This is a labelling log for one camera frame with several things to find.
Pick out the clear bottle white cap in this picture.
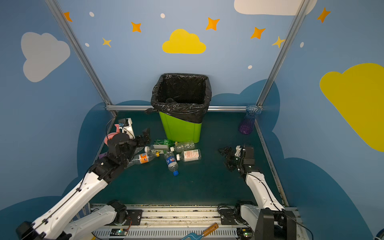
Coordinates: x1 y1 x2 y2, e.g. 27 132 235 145
170 141 195 153

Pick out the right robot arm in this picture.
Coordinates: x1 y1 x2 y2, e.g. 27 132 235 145
219 146 298 240

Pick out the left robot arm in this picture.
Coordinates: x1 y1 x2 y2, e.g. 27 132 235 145
16 129 151 240

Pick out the green plastic bin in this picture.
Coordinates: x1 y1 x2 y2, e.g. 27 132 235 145
159 112 202 143

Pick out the black bin liner bag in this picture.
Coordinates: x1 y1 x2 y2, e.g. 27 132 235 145
145 73 212 124

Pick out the clear bottle white green label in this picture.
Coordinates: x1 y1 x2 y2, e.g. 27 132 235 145
144 145 170 154

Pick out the crushed green bottle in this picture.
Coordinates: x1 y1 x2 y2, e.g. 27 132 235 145
154 139 175 148

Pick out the pink watering can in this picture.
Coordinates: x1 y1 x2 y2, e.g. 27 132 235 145
104 124 121 145

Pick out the pink label crushed bottle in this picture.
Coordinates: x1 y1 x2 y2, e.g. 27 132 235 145
176 149 202 162

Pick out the Pepsi bottle blue label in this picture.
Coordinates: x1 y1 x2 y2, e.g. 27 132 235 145
164 151 179 176

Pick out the purple ribbed glass vase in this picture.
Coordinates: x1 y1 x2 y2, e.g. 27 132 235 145
239 105 262 135

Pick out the blue dotted work glove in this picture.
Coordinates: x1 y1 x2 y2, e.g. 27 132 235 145
72 203 91 222

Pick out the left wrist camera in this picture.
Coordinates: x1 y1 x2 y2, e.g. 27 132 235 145
118 118 135 139

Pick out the aluminium back frame rail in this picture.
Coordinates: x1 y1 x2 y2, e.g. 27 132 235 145
106 105 246 113

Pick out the scraper with wooden handle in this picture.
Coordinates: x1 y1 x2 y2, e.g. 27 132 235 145
179 222 220 240

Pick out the left aluminium frame post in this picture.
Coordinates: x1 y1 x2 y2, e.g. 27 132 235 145
45 0 113 107

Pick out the aluminium frame post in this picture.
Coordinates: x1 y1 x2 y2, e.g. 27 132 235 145
256 0 311 108
45 0 113 107

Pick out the right aluminium frame post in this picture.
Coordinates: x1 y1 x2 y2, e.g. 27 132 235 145
256 0 311 108

